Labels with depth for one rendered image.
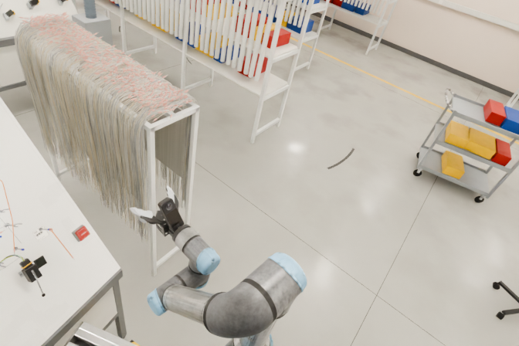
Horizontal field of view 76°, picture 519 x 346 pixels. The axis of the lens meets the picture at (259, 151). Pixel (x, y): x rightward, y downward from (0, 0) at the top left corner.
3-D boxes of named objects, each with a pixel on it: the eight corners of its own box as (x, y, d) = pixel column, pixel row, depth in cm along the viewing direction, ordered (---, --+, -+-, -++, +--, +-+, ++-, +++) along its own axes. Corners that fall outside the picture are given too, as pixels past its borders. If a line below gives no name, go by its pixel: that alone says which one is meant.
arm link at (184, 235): (181, 245, 105) (201, 229, 109) (171, 235, 107) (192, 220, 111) (182, 256, 110) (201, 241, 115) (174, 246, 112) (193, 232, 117)
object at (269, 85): (279, 126, 450) (319, -16, 337) (252, 144, 410) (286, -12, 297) (69, 1, 640) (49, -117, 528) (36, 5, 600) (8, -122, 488)
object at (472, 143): (479, 181, 438) (537, 113, 370) (481, 206, 401) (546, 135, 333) (405, 150, 461) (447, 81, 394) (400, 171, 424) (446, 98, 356)
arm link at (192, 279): (174, 284, 114) (174, 267, 107) (199, 265, 121) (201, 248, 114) (188, 301, 111) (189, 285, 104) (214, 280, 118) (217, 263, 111)
